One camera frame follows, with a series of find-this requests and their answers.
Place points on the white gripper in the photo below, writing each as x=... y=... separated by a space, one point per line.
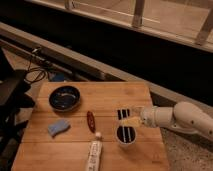
x=137 y=112

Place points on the yellow eraser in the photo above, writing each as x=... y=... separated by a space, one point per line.
x=131 y=122

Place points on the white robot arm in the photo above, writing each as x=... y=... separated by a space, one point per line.
x=183 y=117

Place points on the white ceramic cup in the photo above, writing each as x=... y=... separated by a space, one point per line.
x=125 y=135

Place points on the dark blue ceramic bowl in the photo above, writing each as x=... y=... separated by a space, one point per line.
x=64 y=98

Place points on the white tube with cap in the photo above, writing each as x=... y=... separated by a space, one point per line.
x=93 y=161

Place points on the wooden board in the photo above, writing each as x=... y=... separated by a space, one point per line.
x=68 y=150

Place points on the blue sponge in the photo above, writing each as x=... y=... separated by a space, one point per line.
x=58 y=127

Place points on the metal railing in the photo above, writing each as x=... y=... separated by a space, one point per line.
x=188 y=22

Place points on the black equipment on left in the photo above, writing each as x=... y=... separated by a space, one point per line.
x=13 y=97

